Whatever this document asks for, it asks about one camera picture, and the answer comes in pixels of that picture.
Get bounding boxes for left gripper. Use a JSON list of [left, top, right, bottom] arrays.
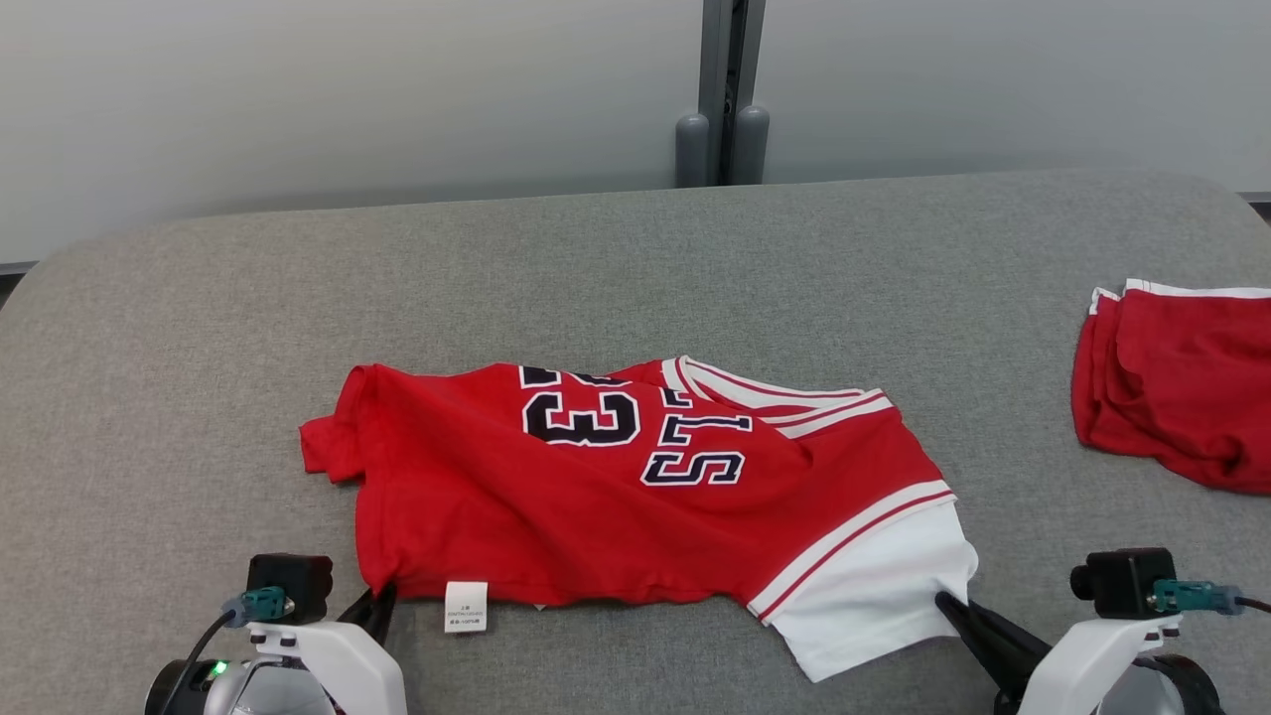
[[248, 584, 408, 715]]

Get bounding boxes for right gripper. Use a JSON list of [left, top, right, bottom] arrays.
[[935, 591, 1183, 715]]

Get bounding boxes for red basketball jersey white sleeves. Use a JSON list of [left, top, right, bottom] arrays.
[[300, 356, 981, 684]]

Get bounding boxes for red shorts white trim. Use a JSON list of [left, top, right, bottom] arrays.
[[1070, 279, 1271, 496]]

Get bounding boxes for left black cable teal plug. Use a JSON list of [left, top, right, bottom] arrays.
[[177, 586, 296, 696]]

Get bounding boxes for black cable teal plug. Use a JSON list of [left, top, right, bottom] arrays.
[[177, 586, 296, 696], [1152, 581, 1271, 617]]

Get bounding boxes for right black cable teal plug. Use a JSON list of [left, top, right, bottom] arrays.
[[1152, 581, 1271, 617]]

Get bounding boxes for grey partition post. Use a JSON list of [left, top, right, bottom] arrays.
[[675, 0, 771, 188]]

